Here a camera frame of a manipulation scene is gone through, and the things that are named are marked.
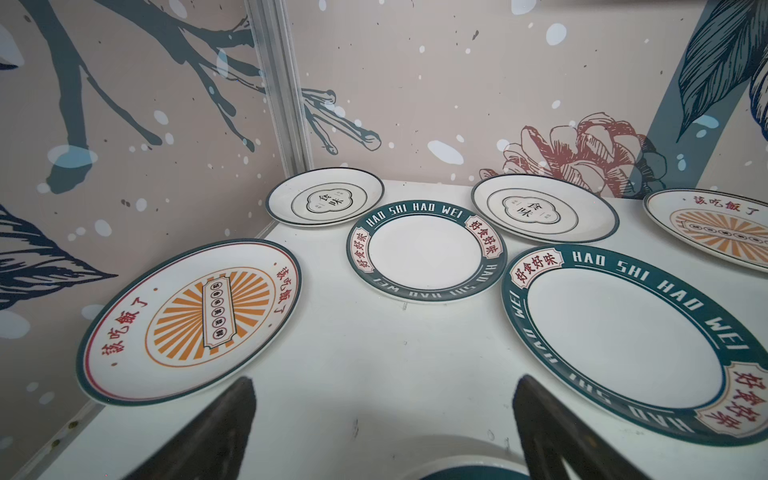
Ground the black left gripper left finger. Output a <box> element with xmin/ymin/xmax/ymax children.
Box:
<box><xmin>127</xmin><ymin>377</ymin><xmax>257</xmax><ymax>479</ymax></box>

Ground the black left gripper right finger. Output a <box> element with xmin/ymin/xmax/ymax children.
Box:
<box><xmin>512</xmin><ymin>375</ymin><xmax>647</xmax><ymax>479</ymax></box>

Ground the large green rim plate back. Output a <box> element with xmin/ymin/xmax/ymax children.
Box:
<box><xmin>501</xmin><ymin>244</ymin><xmax>767</xmax><ymax>447</ymax></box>

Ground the sunburst plate front left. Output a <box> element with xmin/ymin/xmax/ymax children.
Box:
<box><xmin>76</xmin><ymin>239</ymin><xmax>302</xmax><ymax>407</ymax></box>

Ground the sunburst plate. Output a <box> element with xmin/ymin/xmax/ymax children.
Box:
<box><xmin>76</xmin><ymin>239</ymin><xmax>302</xmax><ymax>407</ymax></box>
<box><xmin>643</xmin><ymin>188</ymin><xmax>767</xmax><ymax>273</ymax></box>

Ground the small green rim plate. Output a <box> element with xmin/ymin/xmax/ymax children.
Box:
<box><xmin>345</xmin><ymin>200</ymin><xmax>508</xmax><ymax>304</ymax></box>

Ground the white clover plate right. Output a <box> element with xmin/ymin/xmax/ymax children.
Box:
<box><xmin>471</xmin><ymin>174</ymin><xmax>620</xmax><ymax>244</ymax></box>

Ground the white clover plate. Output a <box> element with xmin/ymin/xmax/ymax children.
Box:
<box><xmin>471</xmin><ymin>174</ymin><xmax>620</xmax><ymax>244</ymax></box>
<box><xmin>265</xmin><ymin>167</ymin><xmax>385</xmax><ymax>228</ymax></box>

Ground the white clover plate left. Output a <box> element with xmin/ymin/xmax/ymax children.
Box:
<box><xmin>265</xmin><ymin>167</ymin><xmax>385</xmax><ymax>228</ymax></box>

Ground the sunburst plate back right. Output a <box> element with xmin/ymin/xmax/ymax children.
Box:
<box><xmin>643</xmin><ymin>188</ymin><xmax>767</xmax><ymax>273</ymax></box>

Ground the aluminium frame post back left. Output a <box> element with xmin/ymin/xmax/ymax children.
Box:
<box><xmin>245</xmin><ymin>0</ymin><xmax>313</xmax><ymax>177</ymax></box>

